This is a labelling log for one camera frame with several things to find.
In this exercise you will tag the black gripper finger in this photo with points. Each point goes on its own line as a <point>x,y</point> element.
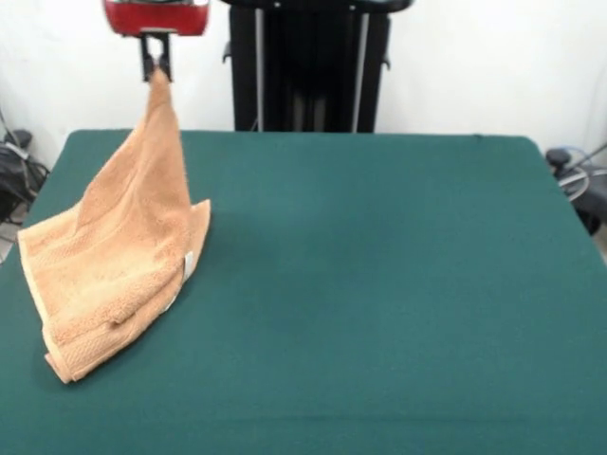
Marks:
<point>146,59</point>
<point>166,59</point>

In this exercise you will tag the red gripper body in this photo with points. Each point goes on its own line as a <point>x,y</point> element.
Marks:
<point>156,19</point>

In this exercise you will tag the tan terry towel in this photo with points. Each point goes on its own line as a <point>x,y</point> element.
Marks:
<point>118,246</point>

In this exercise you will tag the black chair base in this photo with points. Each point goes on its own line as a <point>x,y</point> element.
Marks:
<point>19,166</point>

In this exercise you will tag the dark green table cloth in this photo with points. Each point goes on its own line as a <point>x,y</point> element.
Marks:
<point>379,284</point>

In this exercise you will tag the grey chair base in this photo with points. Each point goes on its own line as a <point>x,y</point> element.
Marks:
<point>583,199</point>

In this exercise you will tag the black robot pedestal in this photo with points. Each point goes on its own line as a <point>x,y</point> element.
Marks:
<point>308,71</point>

